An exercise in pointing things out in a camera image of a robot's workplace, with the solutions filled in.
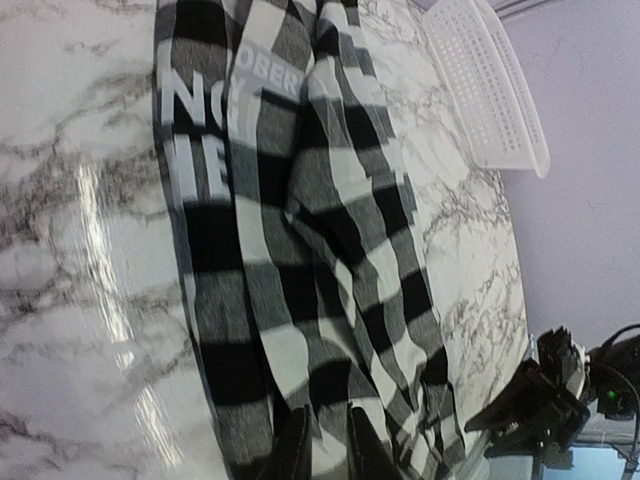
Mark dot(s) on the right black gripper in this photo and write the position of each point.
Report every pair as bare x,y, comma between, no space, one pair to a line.
532,413

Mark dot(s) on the white plastic basket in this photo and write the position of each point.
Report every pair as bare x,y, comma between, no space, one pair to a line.
487,85

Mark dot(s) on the black white plaid shirt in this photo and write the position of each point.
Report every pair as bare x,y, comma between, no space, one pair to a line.
297,237

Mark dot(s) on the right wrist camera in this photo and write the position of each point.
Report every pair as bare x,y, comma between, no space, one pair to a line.
615,398

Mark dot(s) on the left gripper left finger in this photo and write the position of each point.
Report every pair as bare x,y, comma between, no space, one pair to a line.
291,457

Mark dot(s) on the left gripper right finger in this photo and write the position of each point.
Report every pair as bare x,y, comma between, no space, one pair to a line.
367,457

